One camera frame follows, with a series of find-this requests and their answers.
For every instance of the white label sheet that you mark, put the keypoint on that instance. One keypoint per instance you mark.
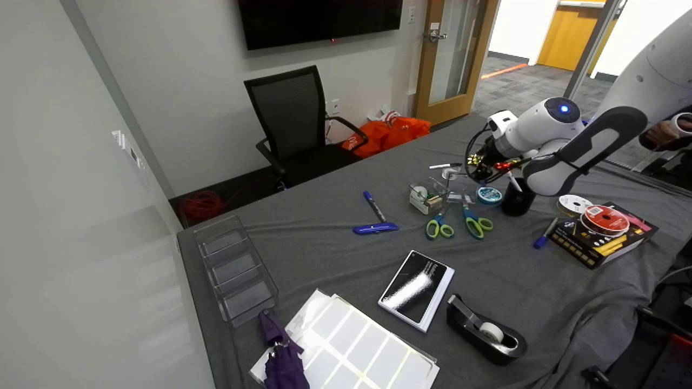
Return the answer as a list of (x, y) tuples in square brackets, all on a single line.
[(343, 349)]

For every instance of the blue clear tape roll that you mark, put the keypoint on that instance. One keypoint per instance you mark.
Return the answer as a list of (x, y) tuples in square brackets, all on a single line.
[(489, 194)]

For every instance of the red object on floor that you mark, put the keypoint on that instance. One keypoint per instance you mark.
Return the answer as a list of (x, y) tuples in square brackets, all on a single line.
[(201, 206)]

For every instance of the clear plastic organizer tray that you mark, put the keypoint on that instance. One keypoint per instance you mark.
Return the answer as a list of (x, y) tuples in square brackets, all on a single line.
[(233, 270)]

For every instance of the white marker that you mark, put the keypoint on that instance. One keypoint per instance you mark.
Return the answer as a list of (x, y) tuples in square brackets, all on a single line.
[(444, 165)]

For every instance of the red white tape roll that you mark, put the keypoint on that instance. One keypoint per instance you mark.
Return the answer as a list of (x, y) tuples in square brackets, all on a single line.
[(605, 220)]

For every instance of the green scissors left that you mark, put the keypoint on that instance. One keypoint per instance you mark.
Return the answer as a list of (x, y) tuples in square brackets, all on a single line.
[(436, 227)]

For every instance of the grey tablecloth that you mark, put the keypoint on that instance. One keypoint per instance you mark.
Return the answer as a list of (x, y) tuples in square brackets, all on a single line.
[(349, 231)]

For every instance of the black cup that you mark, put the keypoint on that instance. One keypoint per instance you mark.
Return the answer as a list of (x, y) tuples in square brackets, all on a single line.
[(518, 201)]

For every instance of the wooden door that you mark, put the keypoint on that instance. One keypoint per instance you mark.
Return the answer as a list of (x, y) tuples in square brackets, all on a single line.
[(455, 44)]

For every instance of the green blue scissors right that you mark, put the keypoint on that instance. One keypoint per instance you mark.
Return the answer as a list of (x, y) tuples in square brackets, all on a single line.
[(475, 226)]

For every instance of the blue pen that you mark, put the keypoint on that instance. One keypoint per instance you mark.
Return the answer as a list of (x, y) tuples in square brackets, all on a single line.
[(374, 206)]

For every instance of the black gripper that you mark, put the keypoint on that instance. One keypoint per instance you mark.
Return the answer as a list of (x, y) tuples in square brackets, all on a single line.
[(482, 163)]

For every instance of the black mesh office chair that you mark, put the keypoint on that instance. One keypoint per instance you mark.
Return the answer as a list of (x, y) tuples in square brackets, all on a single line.
[(290, 111)]

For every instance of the purple cloth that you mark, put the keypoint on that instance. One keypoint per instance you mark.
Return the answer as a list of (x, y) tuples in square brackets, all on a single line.
[(283, 366)]

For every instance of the black tablet with white case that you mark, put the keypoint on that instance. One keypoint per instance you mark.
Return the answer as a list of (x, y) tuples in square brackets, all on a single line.
[(416, 289)]

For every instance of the black yellow book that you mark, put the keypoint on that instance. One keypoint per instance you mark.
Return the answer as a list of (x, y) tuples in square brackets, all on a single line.
[(594, 249)]

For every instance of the orange bag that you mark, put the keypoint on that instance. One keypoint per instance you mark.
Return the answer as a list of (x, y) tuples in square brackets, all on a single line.
[(386, 134)]

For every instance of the wall mounted black television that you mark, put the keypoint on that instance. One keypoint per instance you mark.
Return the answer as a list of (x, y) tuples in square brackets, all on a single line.
[(283, 21)]

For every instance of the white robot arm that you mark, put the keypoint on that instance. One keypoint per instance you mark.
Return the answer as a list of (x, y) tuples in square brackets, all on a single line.
[(552, 146)]

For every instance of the black tape dispenser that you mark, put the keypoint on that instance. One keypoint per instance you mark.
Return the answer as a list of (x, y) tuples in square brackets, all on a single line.
[(496, 342)]

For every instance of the blue marker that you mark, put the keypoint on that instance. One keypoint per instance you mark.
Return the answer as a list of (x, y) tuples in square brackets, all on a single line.
[(543, 238)]

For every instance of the blue box cutter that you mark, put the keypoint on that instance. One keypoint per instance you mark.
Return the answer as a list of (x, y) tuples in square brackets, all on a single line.
[(373, 229)]

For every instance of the small white tape dispenser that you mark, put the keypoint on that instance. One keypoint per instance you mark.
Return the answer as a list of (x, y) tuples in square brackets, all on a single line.
[(418, 199)]

